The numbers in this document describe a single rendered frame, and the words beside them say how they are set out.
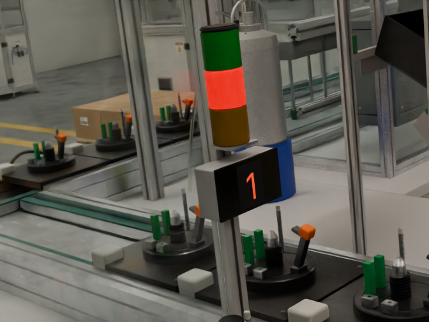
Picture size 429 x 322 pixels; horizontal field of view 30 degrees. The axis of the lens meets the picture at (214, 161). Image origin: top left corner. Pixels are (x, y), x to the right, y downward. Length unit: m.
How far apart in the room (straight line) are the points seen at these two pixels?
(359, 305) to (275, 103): 0.96
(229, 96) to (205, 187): 0.12
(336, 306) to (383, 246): 0.54
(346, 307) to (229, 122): 0.37
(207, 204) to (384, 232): 0.85
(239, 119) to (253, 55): 1.00
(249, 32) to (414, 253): 0.72
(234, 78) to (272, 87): 1.03
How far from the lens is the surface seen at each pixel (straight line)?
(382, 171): 2.25
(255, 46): 2.03
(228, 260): 1.12
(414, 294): 1.23
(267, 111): 2.06
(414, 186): 2.16
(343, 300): 1.26
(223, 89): 1.03
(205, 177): 1.03
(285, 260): 1.38
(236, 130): 1.04
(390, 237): 1.81
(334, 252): 1.48
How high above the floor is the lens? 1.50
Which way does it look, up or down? 14 degrees down
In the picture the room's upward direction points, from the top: 7 degrees counter-clockwise
